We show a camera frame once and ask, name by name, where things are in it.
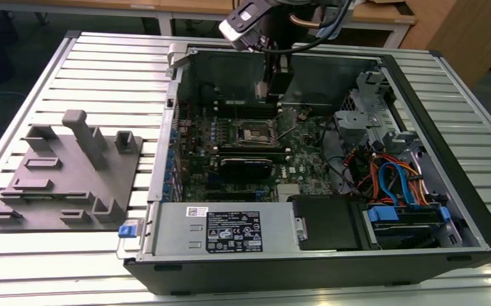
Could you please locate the silver power supply unit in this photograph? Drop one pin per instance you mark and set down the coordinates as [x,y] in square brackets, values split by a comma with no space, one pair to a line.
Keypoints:
[177,229]

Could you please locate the small silver heat sink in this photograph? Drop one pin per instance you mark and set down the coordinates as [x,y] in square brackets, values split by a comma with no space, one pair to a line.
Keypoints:
[290,189]

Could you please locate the short graphics card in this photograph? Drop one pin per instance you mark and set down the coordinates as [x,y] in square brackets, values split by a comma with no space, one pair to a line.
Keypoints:
[245,170]

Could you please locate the wooden top desk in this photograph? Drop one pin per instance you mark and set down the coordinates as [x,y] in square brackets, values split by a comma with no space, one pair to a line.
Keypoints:
[381,14]

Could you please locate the hard disk in blue carrier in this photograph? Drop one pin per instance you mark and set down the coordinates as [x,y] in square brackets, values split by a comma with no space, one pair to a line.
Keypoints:
[383,213]

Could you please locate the black plastic shroud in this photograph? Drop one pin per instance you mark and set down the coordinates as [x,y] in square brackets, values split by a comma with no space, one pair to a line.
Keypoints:
[330,223]

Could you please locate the white framed desk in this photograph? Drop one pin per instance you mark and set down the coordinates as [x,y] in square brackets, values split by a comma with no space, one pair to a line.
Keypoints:
[165,22]

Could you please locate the silver metal drive cage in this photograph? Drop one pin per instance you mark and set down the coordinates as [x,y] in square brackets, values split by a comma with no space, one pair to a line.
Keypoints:
[377,108]

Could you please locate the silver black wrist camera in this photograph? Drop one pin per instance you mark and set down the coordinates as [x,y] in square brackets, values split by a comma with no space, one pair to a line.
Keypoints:
[241,22]

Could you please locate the round coin battery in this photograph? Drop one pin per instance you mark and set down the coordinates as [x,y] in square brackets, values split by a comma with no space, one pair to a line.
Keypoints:
[303,114]

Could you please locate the blue plastic latch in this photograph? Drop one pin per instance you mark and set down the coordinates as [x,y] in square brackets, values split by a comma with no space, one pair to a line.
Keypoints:
[127,232]

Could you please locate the CPU socket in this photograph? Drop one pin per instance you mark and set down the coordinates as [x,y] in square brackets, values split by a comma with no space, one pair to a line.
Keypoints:
[241,126]

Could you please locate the green motherboard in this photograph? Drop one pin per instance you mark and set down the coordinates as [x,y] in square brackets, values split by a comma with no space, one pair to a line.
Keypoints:
[313,159]

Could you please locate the wooden cabinet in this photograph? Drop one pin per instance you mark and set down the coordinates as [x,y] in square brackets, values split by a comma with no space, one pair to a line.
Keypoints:
[462,32]

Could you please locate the grey parts rack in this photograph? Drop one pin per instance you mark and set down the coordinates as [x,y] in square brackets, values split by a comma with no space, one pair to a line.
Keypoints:
[79,178]

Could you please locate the black grey PC case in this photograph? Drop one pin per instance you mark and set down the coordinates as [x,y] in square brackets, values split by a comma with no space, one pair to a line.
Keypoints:
[271,274]

